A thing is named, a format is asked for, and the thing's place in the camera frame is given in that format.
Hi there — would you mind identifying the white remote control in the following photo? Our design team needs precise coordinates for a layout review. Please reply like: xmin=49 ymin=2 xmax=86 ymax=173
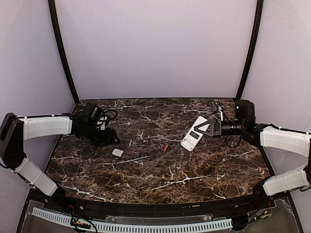
xmin=180 ymin=116 xmax=207 ymax=151

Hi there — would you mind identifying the white battery cover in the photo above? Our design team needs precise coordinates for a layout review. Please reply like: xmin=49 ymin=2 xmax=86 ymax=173
xmin=112 ymin=149 xmax=123 ymax=157

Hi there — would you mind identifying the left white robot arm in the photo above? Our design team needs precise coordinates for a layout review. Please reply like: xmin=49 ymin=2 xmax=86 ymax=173
xmin=0 ymin=103 xmax=120 ymax=199

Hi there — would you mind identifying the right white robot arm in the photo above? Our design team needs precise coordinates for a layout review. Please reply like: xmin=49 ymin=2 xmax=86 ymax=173
xmin=194 ymin=100 xmax=311 ymax=197

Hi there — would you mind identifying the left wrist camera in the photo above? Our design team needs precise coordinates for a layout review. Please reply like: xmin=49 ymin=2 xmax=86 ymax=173
xmin=96 ymin=109 xmax=118 ymax=130

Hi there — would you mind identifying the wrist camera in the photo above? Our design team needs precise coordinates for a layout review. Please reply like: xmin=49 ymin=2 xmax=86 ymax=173
xmin=96 ymin=109 xmax=118 ymax=130
xmin=209 ymin=101 xmax=224 ymax=121

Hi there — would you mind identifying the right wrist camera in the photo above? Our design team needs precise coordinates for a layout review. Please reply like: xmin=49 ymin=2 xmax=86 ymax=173
xmin=209 ymin=101 xmax=224 ymax=121

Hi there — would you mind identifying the black front rail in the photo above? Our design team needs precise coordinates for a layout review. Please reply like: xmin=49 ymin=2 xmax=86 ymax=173
xmin=60 ymin=195 xmax=254 ymax=218

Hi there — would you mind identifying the white slotted cable duct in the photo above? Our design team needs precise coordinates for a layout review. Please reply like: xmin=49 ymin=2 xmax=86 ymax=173
xmin=31 ymin=207 xmax=233 ymax=233

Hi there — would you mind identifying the right black frame post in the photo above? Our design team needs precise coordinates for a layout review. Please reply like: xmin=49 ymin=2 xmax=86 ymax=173
xmin=235 ymin=0 xmax=264 ymax=100

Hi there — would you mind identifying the black frame post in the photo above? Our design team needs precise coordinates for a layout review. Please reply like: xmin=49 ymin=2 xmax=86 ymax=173
xmin=48 ymin=0 xmax=80 ymax=105
xmin=235 ymin=0 xmax=264 ymax=100

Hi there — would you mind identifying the left black frame post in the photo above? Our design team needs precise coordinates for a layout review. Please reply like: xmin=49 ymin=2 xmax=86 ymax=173
xmin=48 ymin=0 xmax=80 ymax=105

